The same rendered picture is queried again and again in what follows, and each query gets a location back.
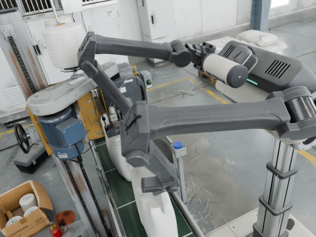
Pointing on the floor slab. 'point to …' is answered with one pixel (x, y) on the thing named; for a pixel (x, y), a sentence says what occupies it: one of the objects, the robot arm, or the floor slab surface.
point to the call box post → (182, 180)
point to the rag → (65, 218)
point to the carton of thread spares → (11, 195)
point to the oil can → (55, 230)
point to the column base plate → (75, 231)
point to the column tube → (20, 31)
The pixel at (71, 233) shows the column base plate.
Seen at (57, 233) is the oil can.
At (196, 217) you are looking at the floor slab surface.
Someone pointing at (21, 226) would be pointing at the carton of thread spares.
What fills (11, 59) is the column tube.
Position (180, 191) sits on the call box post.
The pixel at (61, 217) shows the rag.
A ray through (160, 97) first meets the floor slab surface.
